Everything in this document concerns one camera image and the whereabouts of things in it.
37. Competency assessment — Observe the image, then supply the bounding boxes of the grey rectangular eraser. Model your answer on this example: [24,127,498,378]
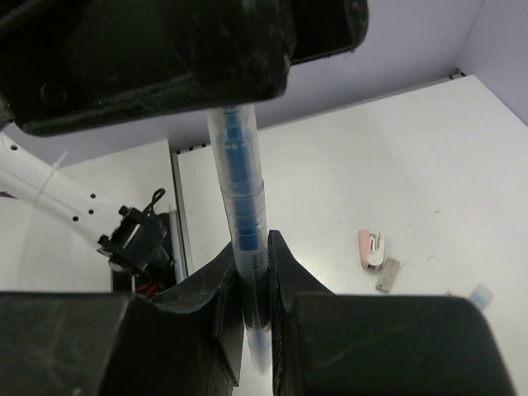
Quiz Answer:
[375,257,401,294]

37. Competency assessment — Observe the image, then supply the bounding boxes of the pink and white stapler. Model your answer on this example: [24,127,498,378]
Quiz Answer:
[357,229,385,271]

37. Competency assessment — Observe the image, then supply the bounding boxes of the blue pen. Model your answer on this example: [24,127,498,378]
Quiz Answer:
[207,105,271,374]

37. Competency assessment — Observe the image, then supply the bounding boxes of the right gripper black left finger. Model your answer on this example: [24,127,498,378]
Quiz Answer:
[1,247,243,395]

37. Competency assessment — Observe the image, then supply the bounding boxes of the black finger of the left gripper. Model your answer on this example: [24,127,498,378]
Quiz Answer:
[291,0,369,64]

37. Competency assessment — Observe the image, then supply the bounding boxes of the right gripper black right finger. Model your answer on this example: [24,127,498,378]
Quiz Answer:
[268,230,515,395]

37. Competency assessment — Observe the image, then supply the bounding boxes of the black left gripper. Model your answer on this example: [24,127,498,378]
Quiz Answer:
[1,0,296,136]

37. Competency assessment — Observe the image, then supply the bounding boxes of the blue highlighter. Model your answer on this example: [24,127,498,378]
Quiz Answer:
[469,284,493,310]

